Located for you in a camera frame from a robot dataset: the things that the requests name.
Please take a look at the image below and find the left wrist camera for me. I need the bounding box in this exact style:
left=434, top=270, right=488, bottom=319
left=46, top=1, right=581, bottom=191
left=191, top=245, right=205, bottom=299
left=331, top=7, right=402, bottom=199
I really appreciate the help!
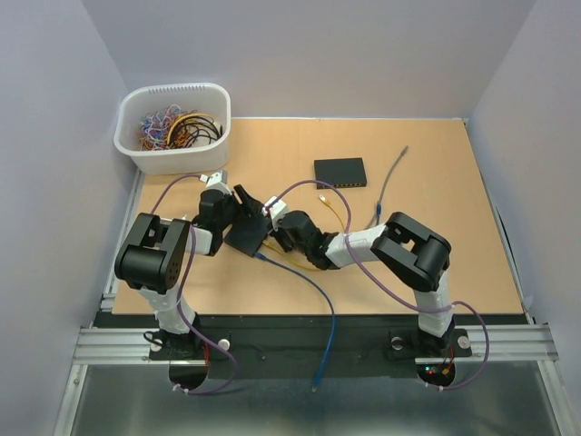
left=199, top=169, right=231, bottom=194

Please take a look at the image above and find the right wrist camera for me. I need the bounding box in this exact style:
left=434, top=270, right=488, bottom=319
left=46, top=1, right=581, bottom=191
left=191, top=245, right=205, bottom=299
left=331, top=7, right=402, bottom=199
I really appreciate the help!
left=261, top=196, right=289, bottom=231

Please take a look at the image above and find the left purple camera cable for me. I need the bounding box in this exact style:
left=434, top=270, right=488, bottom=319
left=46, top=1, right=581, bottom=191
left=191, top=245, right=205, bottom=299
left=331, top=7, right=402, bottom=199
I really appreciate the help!
left=149, top=174, right=239, bottom=397

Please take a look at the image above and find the long blue ethernet cable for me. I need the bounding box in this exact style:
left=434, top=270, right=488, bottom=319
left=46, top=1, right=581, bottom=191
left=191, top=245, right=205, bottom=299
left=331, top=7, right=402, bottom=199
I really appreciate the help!
left=253, top=252, right=340, bottom=392

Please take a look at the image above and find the aluminium frame rail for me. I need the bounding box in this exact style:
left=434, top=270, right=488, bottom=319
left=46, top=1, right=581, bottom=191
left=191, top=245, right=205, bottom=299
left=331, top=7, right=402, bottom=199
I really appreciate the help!
left=52, top=181, right=581, bottom=436

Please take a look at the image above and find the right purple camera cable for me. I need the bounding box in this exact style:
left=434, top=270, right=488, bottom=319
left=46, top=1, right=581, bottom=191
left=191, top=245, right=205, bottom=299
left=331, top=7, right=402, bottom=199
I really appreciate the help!
left=271, top=180, right=491, bottom=392

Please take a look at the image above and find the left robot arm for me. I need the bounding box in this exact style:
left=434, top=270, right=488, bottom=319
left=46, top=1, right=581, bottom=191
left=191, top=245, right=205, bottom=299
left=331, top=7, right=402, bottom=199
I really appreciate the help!
left=114, top=185, right=270, bottom=361

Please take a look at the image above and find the bundle of coloured wires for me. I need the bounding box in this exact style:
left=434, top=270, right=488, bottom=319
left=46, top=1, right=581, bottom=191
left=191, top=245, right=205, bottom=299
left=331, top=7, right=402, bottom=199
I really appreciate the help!
left=135, top=104, right=223, bottom=152

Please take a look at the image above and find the purple camera cable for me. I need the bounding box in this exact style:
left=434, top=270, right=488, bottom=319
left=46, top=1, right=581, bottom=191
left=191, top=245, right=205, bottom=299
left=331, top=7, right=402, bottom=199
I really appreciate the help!
left=149, top=174, right=239, bottom=397
left=271, top=180, right=491, bottom=392

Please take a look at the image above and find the white plastic bin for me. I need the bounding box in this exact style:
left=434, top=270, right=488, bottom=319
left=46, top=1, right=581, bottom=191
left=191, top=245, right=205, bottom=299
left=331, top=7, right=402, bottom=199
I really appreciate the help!
left=113, top=83, right=231, bottom=174

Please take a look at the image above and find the black network switch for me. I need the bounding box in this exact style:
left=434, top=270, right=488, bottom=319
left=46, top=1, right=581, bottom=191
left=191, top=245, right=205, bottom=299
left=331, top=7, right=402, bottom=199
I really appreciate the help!
left=224, top=214, right=271, bottom=257
left=314, top=157, right=367, bottom=190

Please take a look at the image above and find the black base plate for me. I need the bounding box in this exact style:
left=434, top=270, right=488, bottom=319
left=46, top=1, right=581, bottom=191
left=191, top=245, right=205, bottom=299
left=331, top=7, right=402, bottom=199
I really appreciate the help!
left=150, top=315, right=472, bottom=390

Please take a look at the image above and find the yellow ethernet cable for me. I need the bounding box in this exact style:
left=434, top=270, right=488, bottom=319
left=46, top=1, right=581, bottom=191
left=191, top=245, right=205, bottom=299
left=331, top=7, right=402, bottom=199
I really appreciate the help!
left=262, top=193, right=353, bottom=273

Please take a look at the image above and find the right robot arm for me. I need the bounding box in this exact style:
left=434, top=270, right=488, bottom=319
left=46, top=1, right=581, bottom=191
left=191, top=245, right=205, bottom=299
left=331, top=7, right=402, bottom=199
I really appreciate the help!
left=271, top=211, right=454, bottom=354

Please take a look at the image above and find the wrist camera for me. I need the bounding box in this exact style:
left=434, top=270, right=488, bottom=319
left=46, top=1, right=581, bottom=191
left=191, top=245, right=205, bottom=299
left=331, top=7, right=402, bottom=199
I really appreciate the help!
left=261, top=196, right=289, bottom=231
left=199, top=169, right=231, bottom=194

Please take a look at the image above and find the grey ethernet cable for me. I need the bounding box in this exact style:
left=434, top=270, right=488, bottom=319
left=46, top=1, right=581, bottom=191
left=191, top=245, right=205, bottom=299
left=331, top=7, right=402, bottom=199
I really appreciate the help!
left=365, top=145, right=410, bottom=228

